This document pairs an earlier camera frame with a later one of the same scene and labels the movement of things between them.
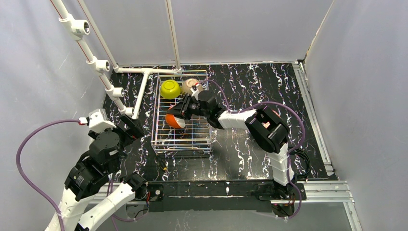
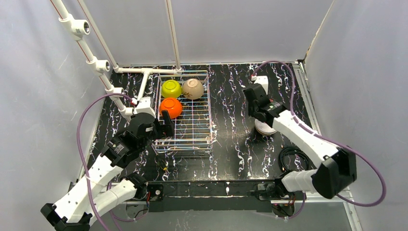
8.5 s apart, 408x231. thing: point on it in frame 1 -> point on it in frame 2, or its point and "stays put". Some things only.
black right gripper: [184, 108] -> [252, 99]
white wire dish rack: [195, 137] stays put
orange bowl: [175, 121] -> [172, 106]
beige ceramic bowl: [187, 84] stays put
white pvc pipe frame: [77, 30] stays put
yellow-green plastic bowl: [170, 89] stays put
